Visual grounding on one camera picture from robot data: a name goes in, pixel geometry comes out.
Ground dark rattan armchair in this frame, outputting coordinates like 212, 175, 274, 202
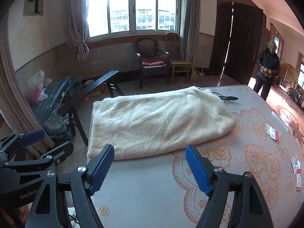
134, 38, 170, 89

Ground wire cage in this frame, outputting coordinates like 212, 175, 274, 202
33, 76, 83, 139

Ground long grey curtain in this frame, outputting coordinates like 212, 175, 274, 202
180, 0, 202, 61

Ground end wall window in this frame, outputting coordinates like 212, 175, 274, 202
297, 63, 304, 88

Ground cream knit sweater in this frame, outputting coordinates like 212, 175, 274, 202
87, 86, 237, 160

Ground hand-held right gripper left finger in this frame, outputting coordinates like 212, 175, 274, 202
25, 144, 115, 228

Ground tied grey curtain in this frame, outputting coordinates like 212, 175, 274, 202
68, 0, 90, 63

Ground black scissors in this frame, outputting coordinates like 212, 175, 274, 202
211, 91, 239, 103

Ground dark wooden bench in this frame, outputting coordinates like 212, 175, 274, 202
56, 70, 125, 146

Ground wall electrical box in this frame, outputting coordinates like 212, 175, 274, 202
23, 0, 45, 17

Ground plain red seat cushion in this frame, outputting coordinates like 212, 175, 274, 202
141, 60, 165, 67

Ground side wall window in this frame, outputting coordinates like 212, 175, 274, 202
274, 34, 285, 60

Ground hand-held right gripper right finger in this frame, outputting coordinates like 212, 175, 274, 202
185, 145, 271, 228

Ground long red white packaging card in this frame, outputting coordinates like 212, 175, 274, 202
295, 167, 302, 193

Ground large tan umbrella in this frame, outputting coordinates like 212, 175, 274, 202
280, 63, 298, 88

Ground large multi pane window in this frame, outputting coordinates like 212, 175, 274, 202
87, 0, 183, 38

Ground pink plastic bag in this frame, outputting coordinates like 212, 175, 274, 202
27, 70, 48, 104

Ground dark wooden door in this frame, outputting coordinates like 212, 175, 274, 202
209, 1, 264, 86

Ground torn red white packaging card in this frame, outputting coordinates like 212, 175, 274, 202
266, 123, 280, 142

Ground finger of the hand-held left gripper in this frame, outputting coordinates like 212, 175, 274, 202
3, 141, 74, 171
0, 129, 46, 154

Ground light wooden chair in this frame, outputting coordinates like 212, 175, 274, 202
165, 32, 192, 85

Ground parked bicycle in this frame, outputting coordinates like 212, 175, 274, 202
287, 87, 304, 108

